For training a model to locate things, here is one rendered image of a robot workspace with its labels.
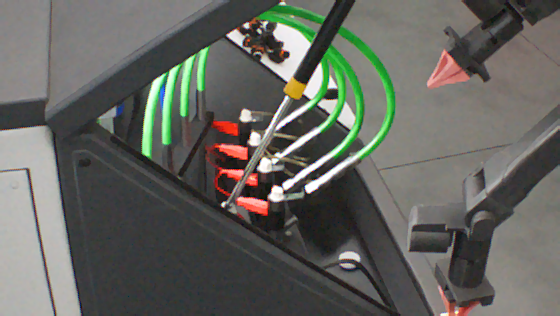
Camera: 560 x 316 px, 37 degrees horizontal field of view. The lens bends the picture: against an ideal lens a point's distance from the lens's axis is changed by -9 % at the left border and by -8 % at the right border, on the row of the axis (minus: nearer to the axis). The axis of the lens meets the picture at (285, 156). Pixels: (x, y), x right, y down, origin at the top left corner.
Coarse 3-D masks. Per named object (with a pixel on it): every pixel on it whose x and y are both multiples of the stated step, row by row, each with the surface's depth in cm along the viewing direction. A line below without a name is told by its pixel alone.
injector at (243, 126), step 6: (240, 120) 158; (252, 120) 158; (240, 126) 158; (246, 126) 158; (252, 126) 159; (240, 132) 159; (246, 132) 159; (240, 138) 160; (246, 138) 159; (240, 144) 160; (246, 144) 160; (240, 162) 163; (246, 162) 163; (246, 186) 166
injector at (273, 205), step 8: (272, 200) 138; (280, 200) 138; (272, 208) 139; (280, 208) 139; (272, 216) 140; (280, 216) 140; (272, 224) 141; (280, 224) 141; (288, 224) 142; (272, 232) 142; (280, 232) 142; (280, 240) 143
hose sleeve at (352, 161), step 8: (344, 160) 138; (352, 160) 138; (360, 160) 138; (336, 168) 138; (344, 168) 138; (352, 168) 138; (320, 176) 139; (328, 176) 139; (336, 176) 138; (320, 184) 139; (328, 184) 139
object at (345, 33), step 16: (304, 16) 122; (320, 16) 123; (352, 32) 126; (368, 48) 128; (160, 80) 122; (384, 80) 131; (144, 128) 126; (384, 128) 136; (144, 144) 128; (368, 144) 138
